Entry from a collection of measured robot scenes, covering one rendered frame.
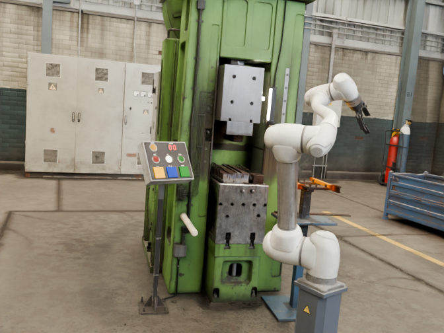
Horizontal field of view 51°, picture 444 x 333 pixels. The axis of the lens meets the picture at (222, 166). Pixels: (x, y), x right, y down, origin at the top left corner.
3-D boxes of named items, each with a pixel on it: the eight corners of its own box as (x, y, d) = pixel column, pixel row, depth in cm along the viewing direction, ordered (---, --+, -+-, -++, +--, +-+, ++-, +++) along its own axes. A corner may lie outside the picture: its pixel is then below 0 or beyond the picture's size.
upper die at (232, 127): (252, 135, 340) (253, 123, 339) (226, 134, 335) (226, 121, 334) (236, 131, 380) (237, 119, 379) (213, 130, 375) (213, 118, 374)
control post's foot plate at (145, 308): (170, 314, 325) (171, 301, 323) (139, 315, 319) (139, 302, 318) (166, 300, 345) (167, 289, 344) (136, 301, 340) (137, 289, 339)
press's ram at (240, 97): (270, 124, 342) (275, 69, 337) (220, 120, 332) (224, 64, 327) (253, 121, 382) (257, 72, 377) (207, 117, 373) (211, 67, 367)
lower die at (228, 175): (248, 183, 345) (249, 172, 344) (222, 182, 340) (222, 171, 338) (232, 174, 385) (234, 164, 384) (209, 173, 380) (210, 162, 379)
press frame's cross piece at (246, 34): (271, 62, 350) (277, -3, 344) (219, 57, 340) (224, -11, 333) (254, 66, 392) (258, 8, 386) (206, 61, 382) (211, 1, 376)
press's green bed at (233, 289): (258, 302, 355) (263, 243, 349) (210, 304, 345) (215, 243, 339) (238, 275, 408) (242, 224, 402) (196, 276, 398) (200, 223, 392)
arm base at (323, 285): (350, 285, 241) (351, 275, 240) (323, 293, 227) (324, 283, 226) (322, 273, 255) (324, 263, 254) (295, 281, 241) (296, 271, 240)
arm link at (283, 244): (299, 273, 238) (259, 264, 247) (308, 256, 251) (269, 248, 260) (302, 131, 208) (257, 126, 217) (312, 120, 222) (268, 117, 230)
